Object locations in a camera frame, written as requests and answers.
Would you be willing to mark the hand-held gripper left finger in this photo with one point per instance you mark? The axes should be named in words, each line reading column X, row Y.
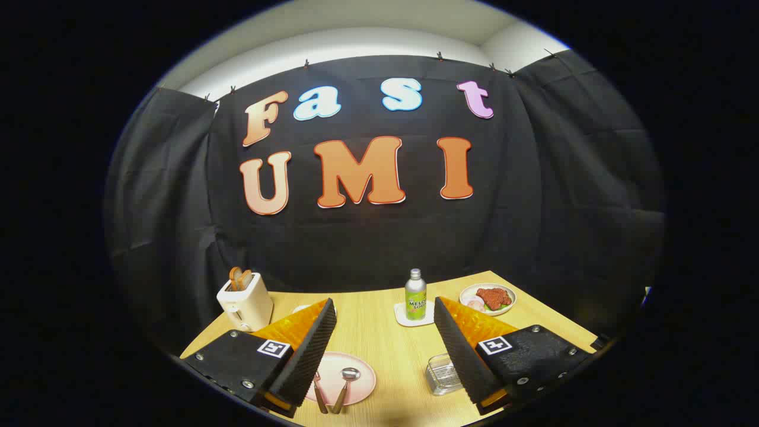
column 308, row 356

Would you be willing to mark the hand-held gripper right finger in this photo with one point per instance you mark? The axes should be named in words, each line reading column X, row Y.
column 459, row 350

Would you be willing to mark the pink round plate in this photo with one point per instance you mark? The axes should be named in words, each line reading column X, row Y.
column 335, row 365

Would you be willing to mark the pink ham slice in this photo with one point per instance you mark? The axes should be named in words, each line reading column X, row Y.
column 474, row 305

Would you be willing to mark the white divided dish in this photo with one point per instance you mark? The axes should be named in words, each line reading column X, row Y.
column 299, row 308

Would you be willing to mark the white oval food plate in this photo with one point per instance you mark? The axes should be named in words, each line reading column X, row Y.
column 468, row 292

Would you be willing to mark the brown fried meat cutlet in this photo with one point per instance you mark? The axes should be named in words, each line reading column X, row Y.
column 493, row 297

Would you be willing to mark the white square coaster tray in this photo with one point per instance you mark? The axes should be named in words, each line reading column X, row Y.
column 400, row 315

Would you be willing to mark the green soda bottle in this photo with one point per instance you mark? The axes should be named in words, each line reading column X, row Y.
column 415, row 296

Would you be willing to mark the white toaster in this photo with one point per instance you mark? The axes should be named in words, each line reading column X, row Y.
column 252, row 303

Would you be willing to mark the brown bread slice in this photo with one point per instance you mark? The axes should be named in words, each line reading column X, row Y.
column 246, row 279
column 235, row 279

